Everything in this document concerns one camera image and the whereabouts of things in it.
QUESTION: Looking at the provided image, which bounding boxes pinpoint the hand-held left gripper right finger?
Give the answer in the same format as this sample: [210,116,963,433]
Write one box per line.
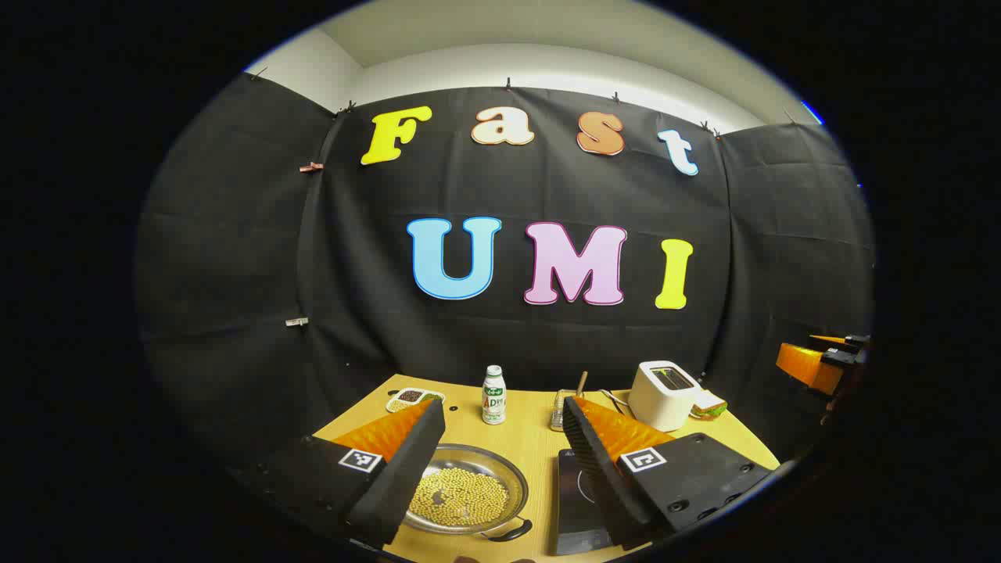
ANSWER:
[561,396,777,550]

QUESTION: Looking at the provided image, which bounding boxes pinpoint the pile of soybeans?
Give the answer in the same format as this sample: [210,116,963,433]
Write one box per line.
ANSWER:
[408,467,511,526]

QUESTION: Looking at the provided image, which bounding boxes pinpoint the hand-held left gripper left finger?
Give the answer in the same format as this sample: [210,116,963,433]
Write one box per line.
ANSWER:
[235,399,447,547]

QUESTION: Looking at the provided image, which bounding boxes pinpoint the white divided dish of grains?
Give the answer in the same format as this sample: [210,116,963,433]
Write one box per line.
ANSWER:
[386,388,445,414]

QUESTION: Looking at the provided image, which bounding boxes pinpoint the stainless steel pot black handle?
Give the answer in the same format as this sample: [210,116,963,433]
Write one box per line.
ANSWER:
[403,443,534,543]

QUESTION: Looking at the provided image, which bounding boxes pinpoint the black induction cooktop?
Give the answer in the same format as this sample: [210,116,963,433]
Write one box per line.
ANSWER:
[550,449,619,556]

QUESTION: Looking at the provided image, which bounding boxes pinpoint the white milk bottle green cap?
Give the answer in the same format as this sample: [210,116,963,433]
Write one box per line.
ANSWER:
[482,365,508,425]

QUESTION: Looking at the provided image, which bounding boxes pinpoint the white toaster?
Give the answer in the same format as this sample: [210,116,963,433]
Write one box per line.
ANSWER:
[628,360,702,432]

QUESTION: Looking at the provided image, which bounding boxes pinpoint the wire mesh utensil holder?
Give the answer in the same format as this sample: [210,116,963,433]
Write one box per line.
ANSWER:
[550,389,579,432]

